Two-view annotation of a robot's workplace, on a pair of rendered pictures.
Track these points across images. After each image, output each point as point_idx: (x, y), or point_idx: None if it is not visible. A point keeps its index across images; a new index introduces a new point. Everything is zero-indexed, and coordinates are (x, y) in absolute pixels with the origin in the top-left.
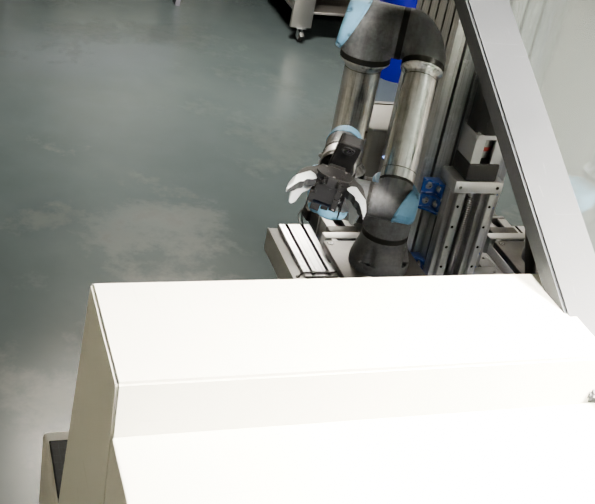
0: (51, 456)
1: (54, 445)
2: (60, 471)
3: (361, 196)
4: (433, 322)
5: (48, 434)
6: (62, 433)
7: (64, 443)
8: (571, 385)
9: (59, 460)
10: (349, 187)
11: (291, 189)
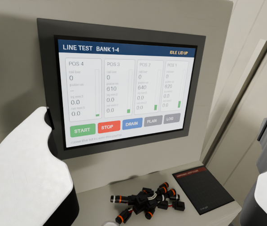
0: (225, 189)
1: (230, 197)
2: (215, 180)
3: (3, 161)
4: None
5: (239, 206)
6: (234, 208)
7: (227, 199)
8: None
9: (220, 187)
10: (48, 215)
11: (261, 126)
